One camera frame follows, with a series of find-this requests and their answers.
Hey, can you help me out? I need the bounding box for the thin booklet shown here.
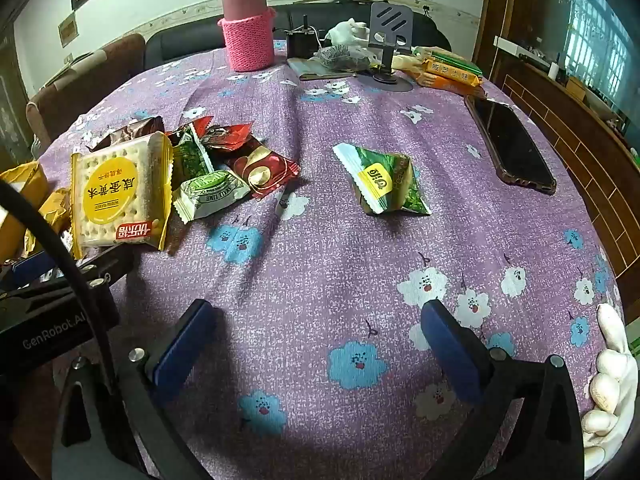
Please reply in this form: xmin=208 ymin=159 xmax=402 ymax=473
xmin=286 ymin=56 xmax=360 ymax=82

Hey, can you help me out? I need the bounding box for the small wall plaque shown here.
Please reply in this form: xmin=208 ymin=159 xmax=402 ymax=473
xmin=58 ymin=11 xmax=81 ymax=49

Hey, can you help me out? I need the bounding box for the black box device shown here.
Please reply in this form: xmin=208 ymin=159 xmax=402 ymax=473
xmin=285 ymin=14 xmax=322 ymax=59

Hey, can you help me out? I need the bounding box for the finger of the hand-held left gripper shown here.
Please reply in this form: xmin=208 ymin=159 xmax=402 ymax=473
xmin=0 ymin=250 xmax=57 ymax=292
xmin=55 ymin=246 xmax=135 ymax=292

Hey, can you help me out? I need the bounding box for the purple floral tablecloth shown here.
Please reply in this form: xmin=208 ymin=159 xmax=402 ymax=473
xmin=36 ymin=40 xmax=627 ymax=480

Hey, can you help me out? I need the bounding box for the white long box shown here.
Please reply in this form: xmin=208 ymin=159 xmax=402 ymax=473
xmin=493 ymin=36 xmax=532 ymax=57

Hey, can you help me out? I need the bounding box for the green and white candy packet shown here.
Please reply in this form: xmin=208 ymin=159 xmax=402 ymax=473
xmin=171 ymin=169 xmax=252 ymax=224

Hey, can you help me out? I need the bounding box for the dark red gold snack packet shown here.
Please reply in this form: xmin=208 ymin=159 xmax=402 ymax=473
xmin=224 ymin=137 xmax=302 ymax=202

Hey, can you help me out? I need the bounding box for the white glove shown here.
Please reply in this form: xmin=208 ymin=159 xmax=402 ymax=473
xmin=581 ymin=304 xmax=633 ymax=479

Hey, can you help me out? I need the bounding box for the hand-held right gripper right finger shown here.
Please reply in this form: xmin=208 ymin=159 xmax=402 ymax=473
xmin=420 ymin=299 xmax=586 ymax=480

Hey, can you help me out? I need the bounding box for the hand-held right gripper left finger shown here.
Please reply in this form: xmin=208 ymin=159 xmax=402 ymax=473
xmin=52 ymin=299 xmax=218 ymax=480

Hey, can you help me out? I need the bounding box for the wooden door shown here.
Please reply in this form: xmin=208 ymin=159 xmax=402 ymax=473
xmin=0 ymin=25 xmax=32 ymax=171

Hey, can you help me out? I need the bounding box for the grey phone stand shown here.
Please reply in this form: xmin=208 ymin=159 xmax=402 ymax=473
xmin=369 ymin=1 xmax=416 ymax=93

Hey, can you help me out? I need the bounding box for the red black-print snack packet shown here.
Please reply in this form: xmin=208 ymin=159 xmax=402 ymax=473
xmin=166 ymin=116 xmax=214 ymax=145
xmin=199 ymin=122 xmax=257 ymax=153

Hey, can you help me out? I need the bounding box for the black sofa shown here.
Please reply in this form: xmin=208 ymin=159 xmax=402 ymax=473
xmin=144 ymin=2 xmax=453 ymax=73

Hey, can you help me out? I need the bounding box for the black smartphone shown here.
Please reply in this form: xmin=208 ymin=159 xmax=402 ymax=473
xmin=464 ymin=94 xmax=558 ymax=197

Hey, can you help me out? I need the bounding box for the large yellow cracker packet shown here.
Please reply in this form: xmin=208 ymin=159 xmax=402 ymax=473
xmin=70 ymin=131 xmax=174 ymax=261

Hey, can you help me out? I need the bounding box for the dark green snack packet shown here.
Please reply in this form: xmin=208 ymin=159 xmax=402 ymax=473
xmin=171 ymin=125 xmax=217 ymax=187

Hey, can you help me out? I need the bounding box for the black cable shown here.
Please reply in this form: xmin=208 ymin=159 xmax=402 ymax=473
xmin=0 ymin=179 xmax=118 ymax=396

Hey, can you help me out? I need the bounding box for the pink thermos with knitted sleeve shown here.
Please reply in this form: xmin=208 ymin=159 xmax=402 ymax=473
xmin=217 ymin=0 xmax=277 ymax=73

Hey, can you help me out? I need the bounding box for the yellow cardboard box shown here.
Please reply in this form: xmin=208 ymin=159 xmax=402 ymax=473
xmin=0 ymin=161 xmax=72 ymax=262

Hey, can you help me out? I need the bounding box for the wooden cabinet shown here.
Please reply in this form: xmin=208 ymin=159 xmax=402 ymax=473
xmin=492 ymin=35 xmax=640 ymax=283

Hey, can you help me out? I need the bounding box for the pile of orange cracker packets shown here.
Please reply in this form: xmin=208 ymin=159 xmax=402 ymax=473
xmin=392 ymin=46 xmax=487 ymax=98

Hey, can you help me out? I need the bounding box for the green yellow-label snack packet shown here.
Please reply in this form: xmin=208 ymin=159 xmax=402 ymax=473
xmin=332 ymin=142 xmax=433 ymax=217

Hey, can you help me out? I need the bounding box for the brown chair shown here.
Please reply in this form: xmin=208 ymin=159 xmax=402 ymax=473
xmin=26 ymin=32 xmax=147 ymax=153

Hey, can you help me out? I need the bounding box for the shiny red-brown foil packet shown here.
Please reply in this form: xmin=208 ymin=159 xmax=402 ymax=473
xmin=86 ymin=116 xmax=167 ymax=153

